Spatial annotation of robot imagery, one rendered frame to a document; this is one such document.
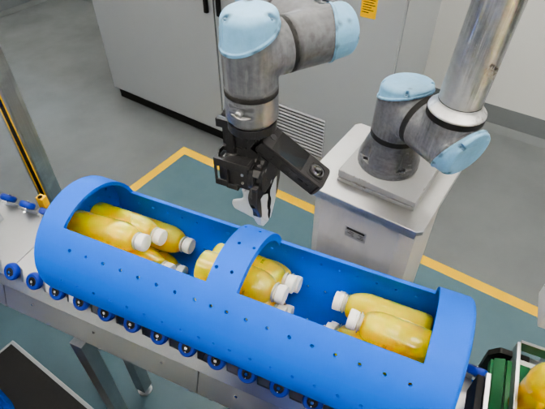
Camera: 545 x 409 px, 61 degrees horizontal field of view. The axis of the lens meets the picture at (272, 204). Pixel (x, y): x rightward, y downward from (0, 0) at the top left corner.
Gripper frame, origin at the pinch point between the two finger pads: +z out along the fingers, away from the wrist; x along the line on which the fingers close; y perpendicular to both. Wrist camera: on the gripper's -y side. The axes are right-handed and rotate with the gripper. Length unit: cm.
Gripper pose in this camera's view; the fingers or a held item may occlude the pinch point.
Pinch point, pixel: (266, 220)
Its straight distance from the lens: 79.9
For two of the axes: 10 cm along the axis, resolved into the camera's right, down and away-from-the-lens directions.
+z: 0.0, 7.2, 6.9
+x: -4.1, 6.3, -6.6
